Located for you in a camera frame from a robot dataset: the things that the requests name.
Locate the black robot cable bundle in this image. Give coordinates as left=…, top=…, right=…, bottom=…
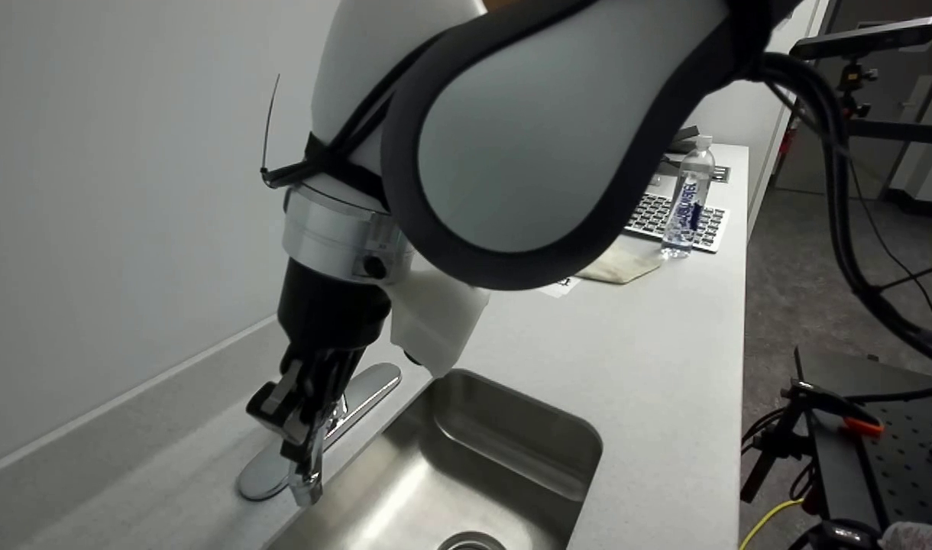
left=753, top=48, right=932, bottom=372

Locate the red handled black clamp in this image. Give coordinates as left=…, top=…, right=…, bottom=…
left=784, top=379, right=887, bottom=439

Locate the white crumpled cloth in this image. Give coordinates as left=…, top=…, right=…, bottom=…
left=573, top=243, right=664, bottom=286

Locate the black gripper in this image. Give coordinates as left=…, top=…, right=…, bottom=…
left=241, top=256, right=397, bottom=483

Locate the black perforated table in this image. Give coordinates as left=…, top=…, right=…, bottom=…
left=794, top=347, right=932, bottom=535

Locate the stainless steel sink basin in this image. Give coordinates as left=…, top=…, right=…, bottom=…
left=263, top=367, right=605, bottom=550

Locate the clear plastic bottle blue label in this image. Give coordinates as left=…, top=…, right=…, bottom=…
left=666, top=142, right=715, bottom=264

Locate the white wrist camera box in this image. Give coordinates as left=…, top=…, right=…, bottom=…
left=384, top=248, right=488, bottom=383

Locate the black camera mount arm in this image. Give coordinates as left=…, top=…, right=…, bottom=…
left=841, top=58, right=932, bottom=147

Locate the black white calibration board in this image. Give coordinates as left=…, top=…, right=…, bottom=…
left=627, top=193, right=729, bottom=256

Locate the pile of hand tools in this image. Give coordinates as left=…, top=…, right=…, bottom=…
left=657, top=123, right=732, bottom=187

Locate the yellow cable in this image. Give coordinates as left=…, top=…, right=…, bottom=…
left=737, top=496, right=805, bottom=550

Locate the chrome sink faucet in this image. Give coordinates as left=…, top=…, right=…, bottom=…
left=234, top=362, right=403, bottom=509

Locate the black bar camera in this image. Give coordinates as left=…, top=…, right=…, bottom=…
left=788, top=13, right=932, bottom=63

